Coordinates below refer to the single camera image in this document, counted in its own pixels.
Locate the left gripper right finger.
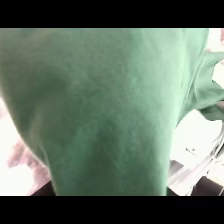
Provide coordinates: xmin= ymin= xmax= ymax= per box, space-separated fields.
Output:
xmin=165 ymin=187 xmax=178 ymax=197

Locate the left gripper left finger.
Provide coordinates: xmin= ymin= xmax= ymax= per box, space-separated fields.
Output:
xmin=31 ymin=179 xmax=58 ymax=197

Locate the green T-shirt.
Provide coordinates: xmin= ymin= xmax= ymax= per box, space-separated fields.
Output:
xmin=0 ymin=27 xmax=224 ymax=197

